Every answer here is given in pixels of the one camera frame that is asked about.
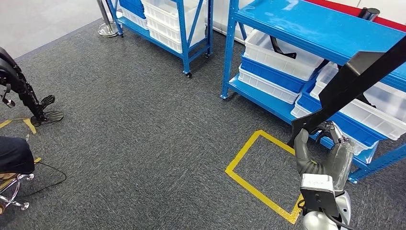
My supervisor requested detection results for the white plastic bin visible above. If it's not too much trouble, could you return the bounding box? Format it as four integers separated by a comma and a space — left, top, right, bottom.
290, 103, 379, 157
237, 67, 300, 105
147, 28, 206, 54
145, 14, 207, 40
120, 7, 149, 30
310, 62, 406, 141
142, 0, 207, 24
243, 29, 325, 81

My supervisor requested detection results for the blue metal shelf rack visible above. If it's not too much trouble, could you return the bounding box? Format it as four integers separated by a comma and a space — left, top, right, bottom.
220, 0, 406, 185
106, 0, 214, 79

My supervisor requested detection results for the black robot leg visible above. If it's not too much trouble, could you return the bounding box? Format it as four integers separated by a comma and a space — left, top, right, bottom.
0, 46, 65, 127

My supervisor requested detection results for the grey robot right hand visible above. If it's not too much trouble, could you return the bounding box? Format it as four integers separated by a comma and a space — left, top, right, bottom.
293, 120, 355, 192

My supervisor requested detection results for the person's leg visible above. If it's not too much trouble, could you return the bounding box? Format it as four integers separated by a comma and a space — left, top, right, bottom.
0, 136, 35, 175

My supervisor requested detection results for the blue plastic bin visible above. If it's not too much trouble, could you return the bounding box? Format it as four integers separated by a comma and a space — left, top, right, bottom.
295, 83, 387, 149
240, 55, 307, 94
119, 0, 147, 19

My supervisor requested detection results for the black floor cable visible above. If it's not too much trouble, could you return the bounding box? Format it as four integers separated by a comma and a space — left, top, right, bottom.
14, 161, 67, 198

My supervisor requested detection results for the black plastic panel part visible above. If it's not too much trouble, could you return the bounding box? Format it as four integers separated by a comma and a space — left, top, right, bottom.
287, 36, 406, 148

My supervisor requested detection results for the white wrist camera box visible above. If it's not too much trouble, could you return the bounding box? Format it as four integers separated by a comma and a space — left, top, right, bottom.
299, 172, 336, 193

